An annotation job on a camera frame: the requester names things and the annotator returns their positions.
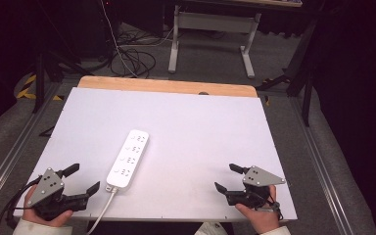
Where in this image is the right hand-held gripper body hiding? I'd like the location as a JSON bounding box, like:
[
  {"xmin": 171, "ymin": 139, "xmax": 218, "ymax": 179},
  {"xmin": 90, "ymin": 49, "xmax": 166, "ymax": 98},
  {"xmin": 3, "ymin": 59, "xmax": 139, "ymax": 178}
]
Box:
[{"xmin": 224, "ymin": 164, "xmax": 287, "ymax": 211}]

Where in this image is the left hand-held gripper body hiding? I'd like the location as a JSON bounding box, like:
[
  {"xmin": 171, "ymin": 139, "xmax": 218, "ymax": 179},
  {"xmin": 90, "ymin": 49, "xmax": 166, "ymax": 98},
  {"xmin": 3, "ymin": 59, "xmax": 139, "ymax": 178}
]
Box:
[{"xmin": 26, "ymin": 167, "xmax": 90, "ymax": 221}]

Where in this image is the person's left hand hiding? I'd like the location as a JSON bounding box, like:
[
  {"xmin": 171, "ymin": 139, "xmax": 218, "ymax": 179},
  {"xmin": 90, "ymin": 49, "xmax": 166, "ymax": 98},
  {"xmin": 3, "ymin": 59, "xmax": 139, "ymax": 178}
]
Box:
[{"xmin": 22, "ymin": 185, "xmax": 74, "ymax": 228}]

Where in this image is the person's right hand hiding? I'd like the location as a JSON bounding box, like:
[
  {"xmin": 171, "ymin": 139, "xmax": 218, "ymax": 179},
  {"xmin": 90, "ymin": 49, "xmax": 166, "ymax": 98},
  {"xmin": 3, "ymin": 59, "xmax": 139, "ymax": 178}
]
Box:
[{"xmin": 234, "ymin": 184, "xmax": 281, "ymax": 235}]

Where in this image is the white power strip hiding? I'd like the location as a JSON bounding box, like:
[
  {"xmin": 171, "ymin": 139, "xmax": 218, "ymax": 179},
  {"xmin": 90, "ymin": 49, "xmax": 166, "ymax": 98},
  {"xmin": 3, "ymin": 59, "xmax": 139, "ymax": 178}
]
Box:
[{"xmin": 106, "ymin": 129, "xmax": 151, "ymax": 194}]

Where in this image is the yellow black hazard tape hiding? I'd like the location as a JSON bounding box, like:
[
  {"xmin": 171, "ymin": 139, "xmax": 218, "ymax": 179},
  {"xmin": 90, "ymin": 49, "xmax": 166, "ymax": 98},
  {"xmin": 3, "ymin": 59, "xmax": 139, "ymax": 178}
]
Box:
[{"xmin": 15, "ymin": 73, "xmax": 64, "ymax": 102}]

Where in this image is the black metal stand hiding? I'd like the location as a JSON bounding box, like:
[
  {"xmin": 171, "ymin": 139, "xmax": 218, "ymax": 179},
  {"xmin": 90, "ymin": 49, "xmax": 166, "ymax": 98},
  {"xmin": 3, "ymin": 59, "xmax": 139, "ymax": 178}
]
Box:
[
  {"xmin": 32, "ymin": 48, "xmax": 94, "ymax": 115},
  {"xmin": 255, "ymin": 18, "xmax": 319, "ymax": 127}
]

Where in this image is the white power strip cable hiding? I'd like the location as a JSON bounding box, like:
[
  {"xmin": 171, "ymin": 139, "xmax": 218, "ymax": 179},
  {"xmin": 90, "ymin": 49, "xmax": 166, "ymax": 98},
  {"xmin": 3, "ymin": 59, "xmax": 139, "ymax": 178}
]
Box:
[{"xmin": 85, "ymin": 185, "xmax": 118, "ymax": 235}]

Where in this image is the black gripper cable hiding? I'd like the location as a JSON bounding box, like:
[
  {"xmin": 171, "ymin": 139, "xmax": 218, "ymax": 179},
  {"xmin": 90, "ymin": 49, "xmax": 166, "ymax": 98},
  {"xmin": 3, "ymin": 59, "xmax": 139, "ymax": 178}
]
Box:
[{"xmin": 0, "ymin": 175, "xmax": 43, "ymax": 235}]

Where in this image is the metal floor rail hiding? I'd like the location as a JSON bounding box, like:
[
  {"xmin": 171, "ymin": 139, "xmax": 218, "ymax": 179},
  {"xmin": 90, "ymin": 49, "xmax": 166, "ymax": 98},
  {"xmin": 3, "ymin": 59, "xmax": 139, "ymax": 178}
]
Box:
[
  {"xmin": 288, "ymin": 97, "xmax": 352, "ymax": 235},
  {"xmin": 0, "ymin": 82, "xmax": 63, "ymax": 212}
]

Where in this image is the black cable bundle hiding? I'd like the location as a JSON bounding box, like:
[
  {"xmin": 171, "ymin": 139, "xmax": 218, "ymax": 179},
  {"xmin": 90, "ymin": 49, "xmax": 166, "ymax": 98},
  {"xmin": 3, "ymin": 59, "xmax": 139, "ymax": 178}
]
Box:
[{"xmin": 110, "ymin": 30, "xmax": 158, "ymax": 79}]

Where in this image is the thin white cable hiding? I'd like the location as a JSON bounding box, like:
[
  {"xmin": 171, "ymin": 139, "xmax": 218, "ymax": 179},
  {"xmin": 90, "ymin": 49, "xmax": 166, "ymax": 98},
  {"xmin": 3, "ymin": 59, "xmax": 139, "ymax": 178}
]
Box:
[{"xmin": 99, "ymin": 0, "xmax": 139, "ymax": 78}]

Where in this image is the white metal desk frame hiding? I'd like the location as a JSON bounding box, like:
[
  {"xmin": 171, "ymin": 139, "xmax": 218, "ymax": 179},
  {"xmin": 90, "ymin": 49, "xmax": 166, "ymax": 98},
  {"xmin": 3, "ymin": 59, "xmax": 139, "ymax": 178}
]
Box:
[{"xmin": 167, "ymin": 4, "xmax": 262, "ymax": 80}]

